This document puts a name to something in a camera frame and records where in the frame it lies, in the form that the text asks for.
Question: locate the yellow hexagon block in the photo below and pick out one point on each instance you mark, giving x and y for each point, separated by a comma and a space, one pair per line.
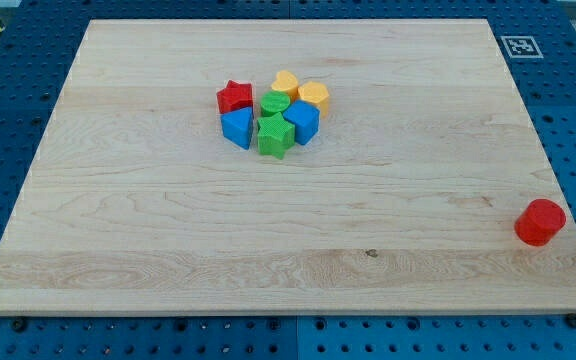
316, 94

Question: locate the green star block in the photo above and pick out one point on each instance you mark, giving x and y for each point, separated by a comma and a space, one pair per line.
275, 135

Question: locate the blue cube block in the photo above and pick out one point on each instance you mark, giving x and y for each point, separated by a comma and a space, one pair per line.
305, 118

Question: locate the blue triangle block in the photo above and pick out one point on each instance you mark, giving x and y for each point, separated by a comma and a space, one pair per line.
237, 126

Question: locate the green cylinder block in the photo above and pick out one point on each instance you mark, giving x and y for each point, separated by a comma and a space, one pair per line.
274, 102

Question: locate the yellow heart block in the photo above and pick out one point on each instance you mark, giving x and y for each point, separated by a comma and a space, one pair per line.
286, 82

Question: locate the red star block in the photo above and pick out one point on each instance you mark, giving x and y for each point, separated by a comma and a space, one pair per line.
234, 96

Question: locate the wooden board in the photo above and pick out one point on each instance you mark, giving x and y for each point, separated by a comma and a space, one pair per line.
403, 202

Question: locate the red cylinder block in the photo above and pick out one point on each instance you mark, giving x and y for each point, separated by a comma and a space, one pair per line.
540, 222

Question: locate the white fiducial marker tag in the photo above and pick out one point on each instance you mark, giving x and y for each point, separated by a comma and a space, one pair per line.
521, 47

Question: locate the black bolt left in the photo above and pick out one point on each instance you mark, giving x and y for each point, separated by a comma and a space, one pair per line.
19, 325

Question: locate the black bolt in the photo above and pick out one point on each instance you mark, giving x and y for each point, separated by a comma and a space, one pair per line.
570, 320
19, 325

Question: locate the black bolt right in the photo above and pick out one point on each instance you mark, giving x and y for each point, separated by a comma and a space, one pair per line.
570, 320

